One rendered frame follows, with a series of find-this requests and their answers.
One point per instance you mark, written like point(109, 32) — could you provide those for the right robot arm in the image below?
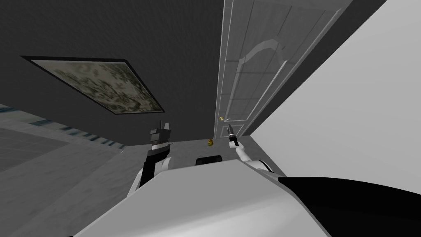
point(345, 204)

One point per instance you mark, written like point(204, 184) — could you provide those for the pale grey panelled door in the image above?
point(260, 65)

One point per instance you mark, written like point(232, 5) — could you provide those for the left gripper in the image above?
point(160, 136)

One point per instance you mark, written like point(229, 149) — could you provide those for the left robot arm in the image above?
point(154, 163)

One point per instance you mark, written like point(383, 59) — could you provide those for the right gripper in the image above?
point(231, 132)

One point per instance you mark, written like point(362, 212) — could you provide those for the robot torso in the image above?
point(210, 200)

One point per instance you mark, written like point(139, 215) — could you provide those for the black framed wall picture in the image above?
point(98, 84)

